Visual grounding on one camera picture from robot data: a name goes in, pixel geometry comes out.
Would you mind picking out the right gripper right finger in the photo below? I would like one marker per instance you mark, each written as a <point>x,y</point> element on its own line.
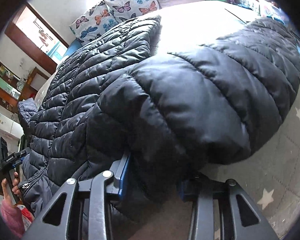
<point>197,189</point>

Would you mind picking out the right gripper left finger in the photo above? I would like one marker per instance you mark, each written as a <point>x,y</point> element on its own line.
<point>108,186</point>

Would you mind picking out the black puffer jacket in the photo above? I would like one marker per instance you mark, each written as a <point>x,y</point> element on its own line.
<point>173,112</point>

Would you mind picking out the pink sleeve forearm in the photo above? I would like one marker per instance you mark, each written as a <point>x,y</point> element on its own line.
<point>13,218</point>

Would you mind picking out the person's left hand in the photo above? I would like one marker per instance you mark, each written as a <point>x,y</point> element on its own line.
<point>10,189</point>

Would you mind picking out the white refrigerator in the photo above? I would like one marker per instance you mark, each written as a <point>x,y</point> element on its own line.
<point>10,128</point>

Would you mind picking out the wooden display cabinet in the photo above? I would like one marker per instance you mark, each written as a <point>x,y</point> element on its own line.
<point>14,89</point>

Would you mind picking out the grey star quilted mattress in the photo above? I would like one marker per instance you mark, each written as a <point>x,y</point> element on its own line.
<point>271,175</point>

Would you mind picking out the blue sofa bed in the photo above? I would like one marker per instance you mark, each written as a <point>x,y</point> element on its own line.
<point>74,46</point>

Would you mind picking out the left butterfly pillow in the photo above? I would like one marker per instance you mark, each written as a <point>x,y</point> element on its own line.
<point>93,23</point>

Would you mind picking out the butterfly pillow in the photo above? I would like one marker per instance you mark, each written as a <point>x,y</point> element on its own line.
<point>93,23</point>
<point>126,9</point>

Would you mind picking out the right butterfly pillow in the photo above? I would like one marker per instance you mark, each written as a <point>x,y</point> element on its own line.
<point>126,9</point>

